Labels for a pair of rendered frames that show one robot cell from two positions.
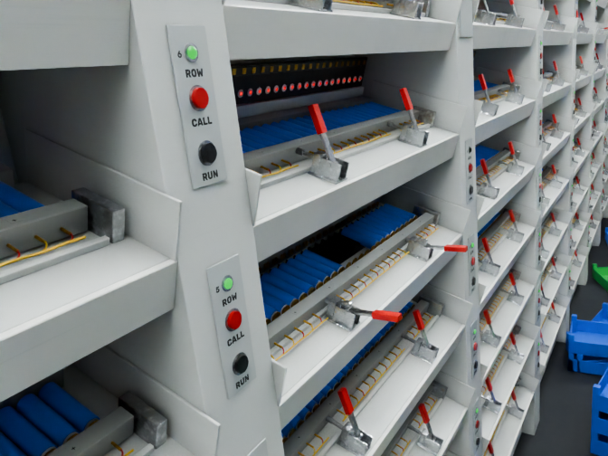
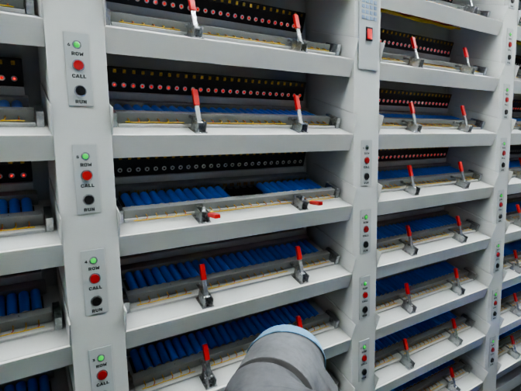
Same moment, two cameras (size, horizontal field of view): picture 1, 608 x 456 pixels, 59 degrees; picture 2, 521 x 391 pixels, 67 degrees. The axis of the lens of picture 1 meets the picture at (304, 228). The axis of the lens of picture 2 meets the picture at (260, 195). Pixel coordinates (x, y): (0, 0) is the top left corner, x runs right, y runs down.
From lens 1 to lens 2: 52 cm
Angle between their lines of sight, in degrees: 25
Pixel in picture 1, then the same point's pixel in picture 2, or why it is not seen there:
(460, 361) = (348, 301)
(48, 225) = (11, 113)
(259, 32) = (134, 42)
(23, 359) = not seen: outside the picture
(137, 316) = (28, 154)
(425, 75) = (338, 94)
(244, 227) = (104, 133)
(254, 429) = (96, 239)
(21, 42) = not seen: outside the picture
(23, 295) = not seen: outside the picture
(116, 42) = (36, 36)
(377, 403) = (240, 290)
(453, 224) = (347, 198)
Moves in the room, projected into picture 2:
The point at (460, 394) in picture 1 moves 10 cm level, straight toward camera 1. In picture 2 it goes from (347, 327) to (329, 341)
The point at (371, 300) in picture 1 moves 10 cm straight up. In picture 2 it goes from (232, 216) to (231, 171)
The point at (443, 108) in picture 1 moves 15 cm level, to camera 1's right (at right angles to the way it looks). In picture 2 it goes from (345, 115) to (405, 112)
